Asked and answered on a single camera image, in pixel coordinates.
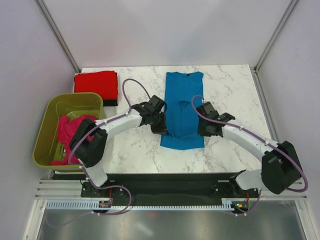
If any blue t shirt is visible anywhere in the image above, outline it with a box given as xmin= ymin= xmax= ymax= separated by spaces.
xmin=160 ymin=71 xmax=205 ymax=150

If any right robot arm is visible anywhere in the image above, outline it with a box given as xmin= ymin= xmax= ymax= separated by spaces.
xmin=195 ymin=102 xmax=306 ymax=197

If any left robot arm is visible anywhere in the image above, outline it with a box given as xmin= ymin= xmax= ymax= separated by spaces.
xmin=68 ymin=95 xmax=168 ymax=197

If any folded black t shirt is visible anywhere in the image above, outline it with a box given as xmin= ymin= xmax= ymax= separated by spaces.
xmin=102 ymin=97 xmax=118 ymax=107

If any folded red t shirt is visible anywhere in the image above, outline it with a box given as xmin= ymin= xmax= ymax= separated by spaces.
xmin=74 ymin=70 xmax=119 ymax=100

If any pink t shirt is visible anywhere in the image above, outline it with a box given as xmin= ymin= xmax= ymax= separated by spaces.
xmin=50 ymin=114 xmax=98 ymax=166

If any olive green plastic bin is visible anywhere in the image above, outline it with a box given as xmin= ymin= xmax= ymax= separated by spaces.
xmin=33 ymin=92 xmax=106 ymax=173

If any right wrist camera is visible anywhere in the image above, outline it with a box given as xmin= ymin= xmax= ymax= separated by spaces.
xmin=196 ymin=102 xmax=219 ymax=119

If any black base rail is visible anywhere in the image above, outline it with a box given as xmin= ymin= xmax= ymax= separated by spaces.
xmin=53 ymin=173 xmax=259 ymax=206

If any right aluminium frame post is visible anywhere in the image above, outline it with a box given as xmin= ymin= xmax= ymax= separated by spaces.
xmin=252 ymin=0 xmax=300 ymax=75

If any aluminium frame post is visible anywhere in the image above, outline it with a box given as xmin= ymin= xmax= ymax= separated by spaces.
xmin=34 ymin=0 xmax=81 ymax=73
xmin=252 ymin=0 xmax=300 ymax=75

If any white slotted cable duct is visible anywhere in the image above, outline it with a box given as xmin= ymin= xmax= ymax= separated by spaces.
xmin=45 ymin=199 xmax=236 ymax=211

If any left aluminium frame post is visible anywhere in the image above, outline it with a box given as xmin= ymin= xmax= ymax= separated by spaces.
xmin=34 ymin=0 xmax=81 ymax=73

